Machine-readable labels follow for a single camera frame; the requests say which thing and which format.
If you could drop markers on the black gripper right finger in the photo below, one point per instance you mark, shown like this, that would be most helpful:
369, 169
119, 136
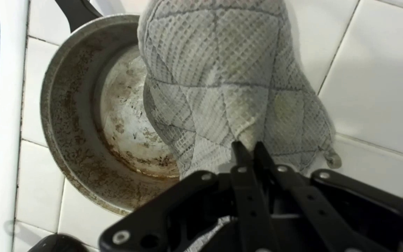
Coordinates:
302, 217

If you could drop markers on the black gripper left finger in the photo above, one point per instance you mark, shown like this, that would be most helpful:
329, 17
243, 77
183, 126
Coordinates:
253, 221

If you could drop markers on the grey quilted pot holder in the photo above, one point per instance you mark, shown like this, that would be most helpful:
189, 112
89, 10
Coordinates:
220, 71

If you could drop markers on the worn metal pot black handle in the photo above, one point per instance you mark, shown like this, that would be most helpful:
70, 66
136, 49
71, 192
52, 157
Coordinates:
92, 113

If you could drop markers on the black measuring cup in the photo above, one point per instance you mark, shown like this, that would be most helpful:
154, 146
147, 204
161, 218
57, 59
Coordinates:
59, 242

